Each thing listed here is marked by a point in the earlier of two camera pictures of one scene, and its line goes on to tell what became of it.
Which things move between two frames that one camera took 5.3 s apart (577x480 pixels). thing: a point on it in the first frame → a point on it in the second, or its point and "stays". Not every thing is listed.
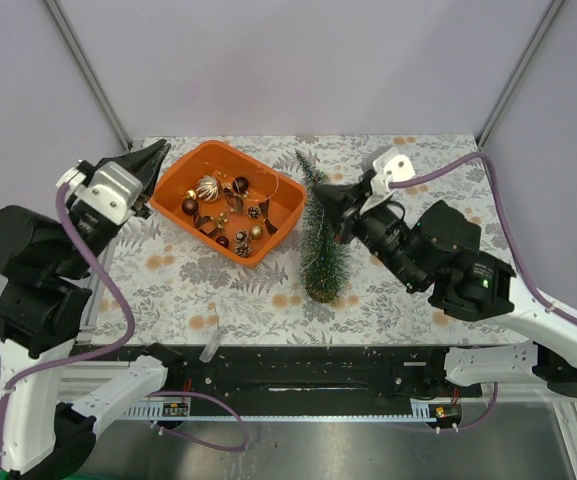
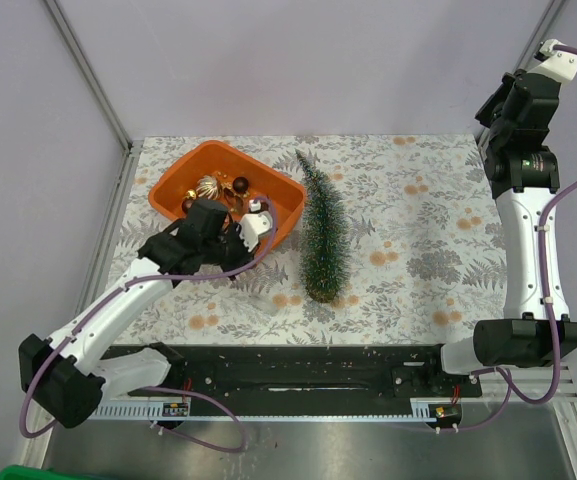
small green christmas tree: (325, 267) stays
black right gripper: (338, 200) → (484, 114)
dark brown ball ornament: (241, 184) stays
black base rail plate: (282, 372) stays
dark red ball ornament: (189, 206) stays
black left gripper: (137, 159) → (245, 255)
